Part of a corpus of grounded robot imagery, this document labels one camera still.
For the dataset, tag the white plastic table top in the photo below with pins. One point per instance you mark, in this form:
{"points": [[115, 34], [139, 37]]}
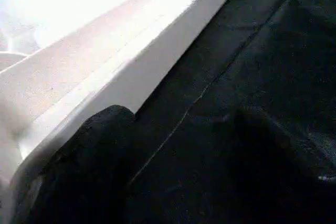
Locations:
{"points": [[92, 51]]}

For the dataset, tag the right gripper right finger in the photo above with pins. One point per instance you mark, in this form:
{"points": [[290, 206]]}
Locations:
{"points": [[275, 176]]}

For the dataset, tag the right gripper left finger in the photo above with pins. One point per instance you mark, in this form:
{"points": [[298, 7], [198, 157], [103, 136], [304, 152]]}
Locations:
{"points": [[84, 169]]}

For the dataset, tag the black work surface mat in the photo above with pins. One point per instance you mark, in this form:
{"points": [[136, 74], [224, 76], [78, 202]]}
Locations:
{"points": [[236, 77]]}

